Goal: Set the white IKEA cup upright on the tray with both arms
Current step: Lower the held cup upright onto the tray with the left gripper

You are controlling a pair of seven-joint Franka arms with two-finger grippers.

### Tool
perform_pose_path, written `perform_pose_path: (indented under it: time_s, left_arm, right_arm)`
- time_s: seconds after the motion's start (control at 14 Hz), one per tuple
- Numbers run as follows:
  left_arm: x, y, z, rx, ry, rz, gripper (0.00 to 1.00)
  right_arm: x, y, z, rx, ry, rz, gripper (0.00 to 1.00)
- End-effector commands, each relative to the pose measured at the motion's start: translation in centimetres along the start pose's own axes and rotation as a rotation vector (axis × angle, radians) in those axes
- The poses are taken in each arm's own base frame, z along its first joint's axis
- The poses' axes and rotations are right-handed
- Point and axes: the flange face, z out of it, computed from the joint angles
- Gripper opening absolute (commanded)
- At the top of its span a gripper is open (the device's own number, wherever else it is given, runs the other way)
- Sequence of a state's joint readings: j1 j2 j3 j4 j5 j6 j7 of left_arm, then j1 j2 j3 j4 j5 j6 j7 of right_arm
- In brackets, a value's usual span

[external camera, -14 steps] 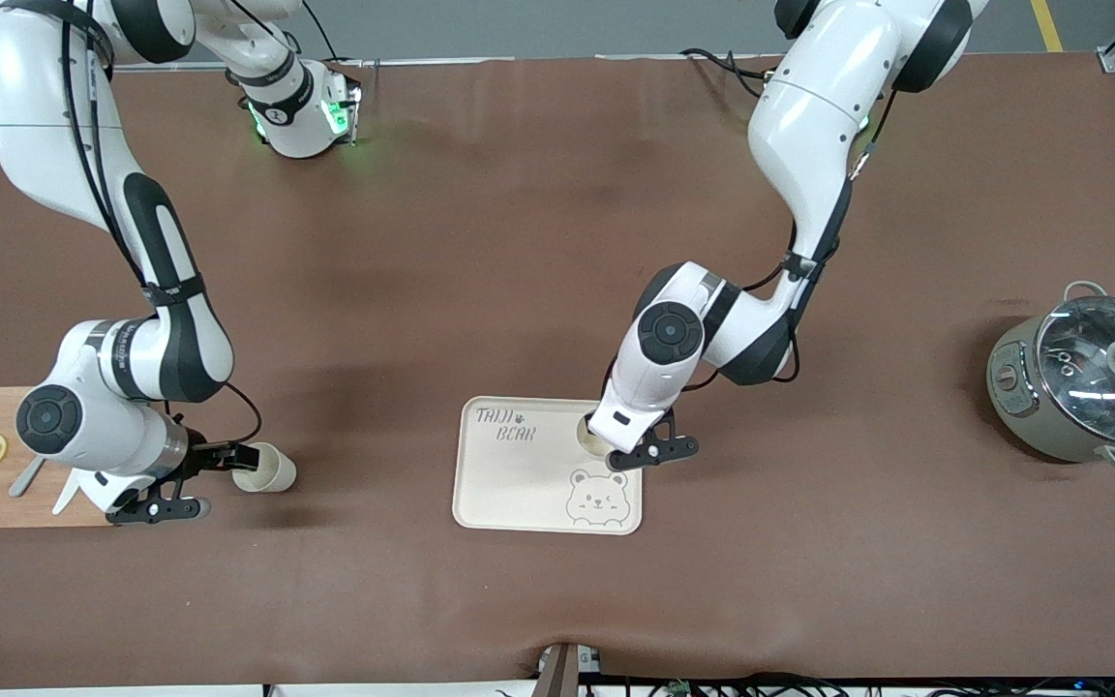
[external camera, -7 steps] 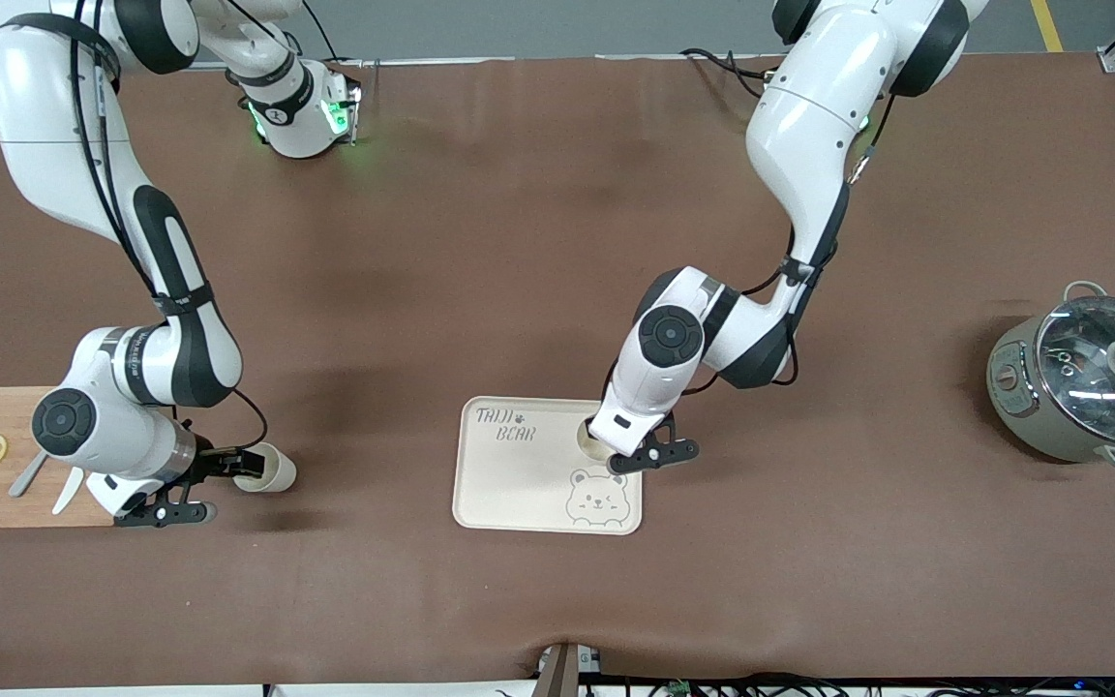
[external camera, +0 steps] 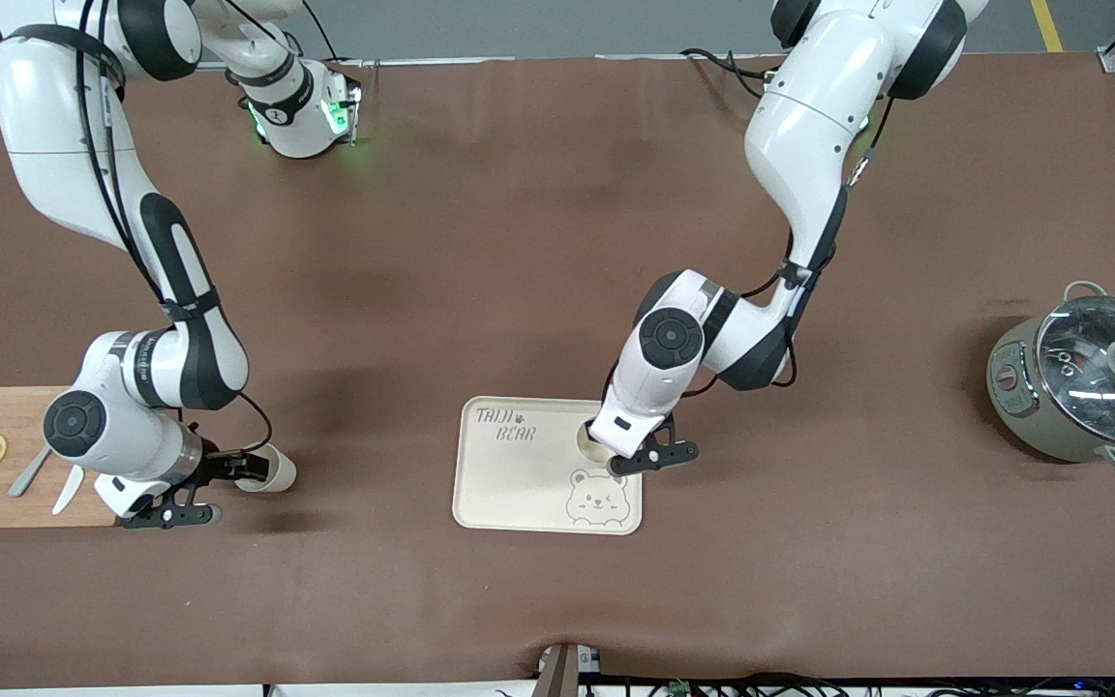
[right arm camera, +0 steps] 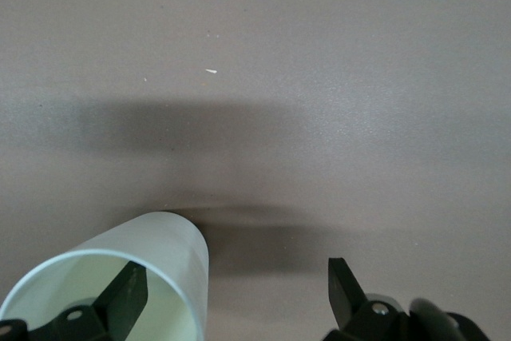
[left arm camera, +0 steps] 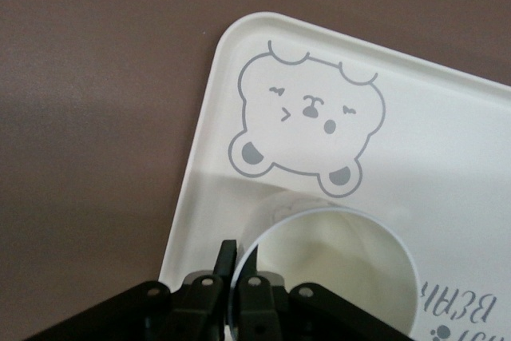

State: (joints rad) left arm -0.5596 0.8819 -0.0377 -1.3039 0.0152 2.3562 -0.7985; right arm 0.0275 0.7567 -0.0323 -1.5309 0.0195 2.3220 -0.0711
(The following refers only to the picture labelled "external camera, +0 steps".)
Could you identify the white plastic knife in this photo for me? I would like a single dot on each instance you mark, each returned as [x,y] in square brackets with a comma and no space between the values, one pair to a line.
[67,494]

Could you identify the grey cooking pot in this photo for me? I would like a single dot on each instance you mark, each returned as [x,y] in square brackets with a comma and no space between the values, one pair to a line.
[1012,407]

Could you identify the cream bear print tray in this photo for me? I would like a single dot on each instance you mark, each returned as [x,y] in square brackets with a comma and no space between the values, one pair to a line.
[519,484]

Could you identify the white IKEA cup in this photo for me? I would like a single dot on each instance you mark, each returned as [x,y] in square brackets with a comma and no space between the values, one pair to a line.
[282,471]
[588,440]

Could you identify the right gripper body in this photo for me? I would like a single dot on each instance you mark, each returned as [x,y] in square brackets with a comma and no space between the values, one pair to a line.
[216,465]

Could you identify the grey plastic knife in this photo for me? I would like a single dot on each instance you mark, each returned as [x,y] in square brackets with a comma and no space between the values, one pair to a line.
[27,476]

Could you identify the glass pot lid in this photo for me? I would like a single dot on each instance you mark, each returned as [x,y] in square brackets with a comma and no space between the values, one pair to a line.
[1090,387]

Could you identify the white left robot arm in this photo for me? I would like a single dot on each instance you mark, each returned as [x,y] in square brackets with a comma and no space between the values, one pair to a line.
[809,126]

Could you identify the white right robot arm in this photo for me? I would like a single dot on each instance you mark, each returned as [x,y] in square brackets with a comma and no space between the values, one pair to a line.
[54,145]

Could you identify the metal table edge bracket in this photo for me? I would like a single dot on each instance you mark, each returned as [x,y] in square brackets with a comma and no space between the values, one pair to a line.
[562,673]

